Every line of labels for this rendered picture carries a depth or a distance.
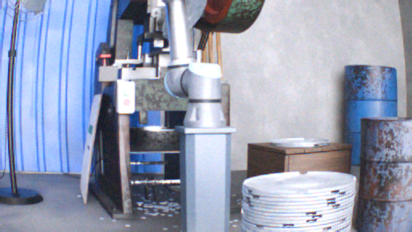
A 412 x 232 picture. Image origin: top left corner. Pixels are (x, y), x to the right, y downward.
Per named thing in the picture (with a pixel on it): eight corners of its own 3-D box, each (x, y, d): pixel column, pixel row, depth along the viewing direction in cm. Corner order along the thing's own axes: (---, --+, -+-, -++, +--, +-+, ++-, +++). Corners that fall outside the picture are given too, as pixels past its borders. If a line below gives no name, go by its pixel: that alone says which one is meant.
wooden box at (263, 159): (346, 215, 206) (352, 144, 205) (280, 229, 194) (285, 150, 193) (308, 204, 244) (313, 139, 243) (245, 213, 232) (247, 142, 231)
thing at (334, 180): (350, 172, 122) (350, 169, 122) (361, 190, 94) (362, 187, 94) (250, 176, 128) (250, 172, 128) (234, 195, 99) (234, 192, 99)
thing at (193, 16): (160, 15, 199) (159, 14, 200) (166, 50, 226) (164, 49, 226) (206, -20, 208) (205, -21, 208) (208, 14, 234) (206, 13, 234)
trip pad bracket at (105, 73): (117, 106, 216) (118, 63, 215) (97, 106, 212) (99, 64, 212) (115, 106, 221) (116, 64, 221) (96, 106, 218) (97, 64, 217)
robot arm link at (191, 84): (199, 98, 171) (199, 60, 171) (179, 99, 183) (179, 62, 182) (228, 99, 178) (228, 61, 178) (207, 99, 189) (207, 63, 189)
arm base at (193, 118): (231, 127, 175) (231, 98, 174) (188, 128, 171) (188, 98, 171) (219, 126, 189) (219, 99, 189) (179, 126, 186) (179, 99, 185)
